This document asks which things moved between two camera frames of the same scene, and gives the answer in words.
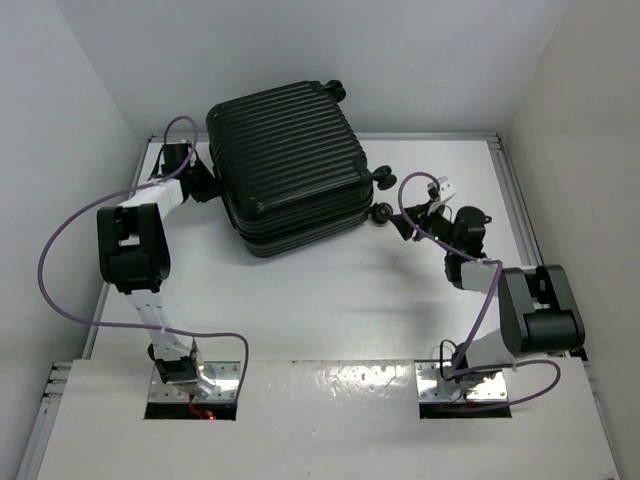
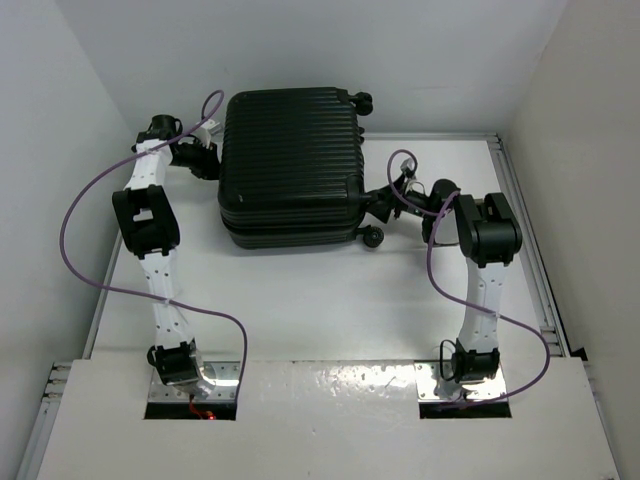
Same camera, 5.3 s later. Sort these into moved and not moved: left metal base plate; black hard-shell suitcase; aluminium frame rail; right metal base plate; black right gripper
Moved: black hard-shell suitcase; black right gripper
Not moved: aluminium frame rail; right metal base plate; left metal base plate
